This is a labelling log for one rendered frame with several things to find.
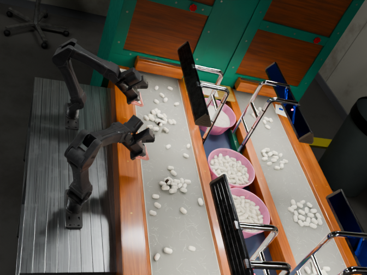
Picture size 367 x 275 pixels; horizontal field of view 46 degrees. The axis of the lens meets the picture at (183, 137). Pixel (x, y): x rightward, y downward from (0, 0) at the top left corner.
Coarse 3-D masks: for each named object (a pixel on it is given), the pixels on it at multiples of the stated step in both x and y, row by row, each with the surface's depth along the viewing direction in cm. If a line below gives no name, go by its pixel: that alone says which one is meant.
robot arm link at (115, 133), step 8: (112, 128) 169; (120, 128) 173; (80, 136) 155; (88, 136) 158; (96, 136) 158; (104, 136) 161; (112, 136) 165; (120, 136) 171; (72, 144) 155; (88, 144) 158; (96, 144) 154; (104, 144) 163; (64, 152) 156; (88, 152) 154; (96, 152) 156; (88, 160) 155; (80, 168) 155
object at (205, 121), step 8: (184, 48) 233; (184, 56) 229; (192, 56) 225; (184, 64) 224; (184, 72) 221; (192, 72) 216; (192, 80) 212; (192, 88) 209; (200, 88) 205; (192, 96) 206; (200, 96) 201; (192, 104) 202; (200, 104) 198; (192, 112) 200; (200, 112) 195; (208, 112) 193; (200, 120) 193; (208, 120) 194
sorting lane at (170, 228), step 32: (160, 96) 254; (160, 128) 233; (160, 160) 214; (192, 160) 222; (160, 192) 199; (192, 192) 206; (160, 224) 186; (192, 224) 192; (160, 256) 174; (192, 256) 179
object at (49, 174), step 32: (64, 96) 236; (96, 96) 245; (32, 128) 211; (64, 128) 218; (96, 128) 226; (32, 160) 196; (64, 160) 203; (96, 160) 210; (32, 192) 184; (64, 192) 190; (96, 192) 196; (32, 224) 173; (64, 224) 178; (96, 224) 183; (32, 256) 163; (64, 256) 168; (96, 256) 172
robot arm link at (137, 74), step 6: (120, 72) 210; (126, 72) 207; (132, 72) 205; (138, 72) 209; (114, 78) 205; (120, 78) 206; (126, 78) 207; (132, 78) 206; (138, 78) 207; (132, 84) 208
